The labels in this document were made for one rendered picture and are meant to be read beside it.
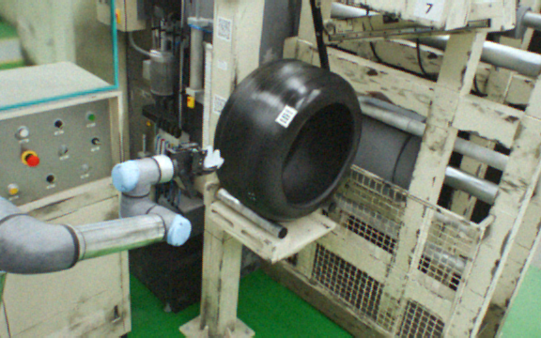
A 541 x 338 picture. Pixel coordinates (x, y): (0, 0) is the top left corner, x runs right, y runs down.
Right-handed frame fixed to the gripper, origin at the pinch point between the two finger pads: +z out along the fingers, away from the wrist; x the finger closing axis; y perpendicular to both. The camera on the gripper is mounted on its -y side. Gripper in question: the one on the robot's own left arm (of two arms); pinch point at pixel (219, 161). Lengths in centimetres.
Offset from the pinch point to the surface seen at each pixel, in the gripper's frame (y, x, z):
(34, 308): -77, 52, -34
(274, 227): -26.2, -8.2, 23.5
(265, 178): -3.6, -10.0, 11.3
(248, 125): 10.9, 0.0, 10.2
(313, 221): -34, -4, 53
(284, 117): 16.4, -9.8, 14.8
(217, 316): -98, 26, 39
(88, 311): -89, 52, -11
